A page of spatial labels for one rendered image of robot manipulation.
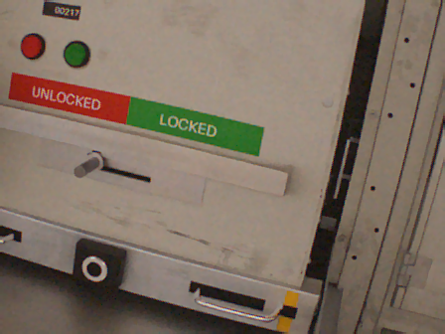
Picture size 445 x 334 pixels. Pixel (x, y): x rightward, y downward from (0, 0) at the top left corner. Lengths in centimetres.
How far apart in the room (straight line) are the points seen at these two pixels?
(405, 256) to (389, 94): 23
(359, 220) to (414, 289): 14
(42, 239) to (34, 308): 10
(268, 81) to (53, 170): 29
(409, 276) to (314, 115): 36
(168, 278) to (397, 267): 37
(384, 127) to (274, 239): 27
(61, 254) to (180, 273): 16
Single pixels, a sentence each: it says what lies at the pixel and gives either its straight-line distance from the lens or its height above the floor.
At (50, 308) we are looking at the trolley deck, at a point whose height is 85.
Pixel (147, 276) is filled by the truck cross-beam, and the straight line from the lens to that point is 90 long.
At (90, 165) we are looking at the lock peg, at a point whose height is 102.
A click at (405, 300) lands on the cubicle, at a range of 110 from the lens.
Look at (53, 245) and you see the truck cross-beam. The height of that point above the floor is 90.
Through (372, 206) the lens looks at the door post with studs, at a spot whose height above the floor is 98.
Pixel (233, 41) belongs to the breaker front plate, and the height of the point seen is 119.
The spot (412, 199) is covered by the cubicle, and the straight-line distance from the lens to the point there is 106.
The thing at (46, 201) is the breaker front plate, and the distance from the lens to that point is 93.
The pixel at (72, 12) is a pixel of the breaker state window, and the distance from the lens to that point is 88.
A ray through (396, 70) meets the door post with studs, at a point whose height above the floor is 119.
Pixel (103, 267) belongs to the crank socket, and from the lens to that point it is 89.
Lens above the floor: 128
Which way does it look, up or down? 18 degrees down
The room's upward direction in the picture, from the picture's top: 10 degrees clockwise
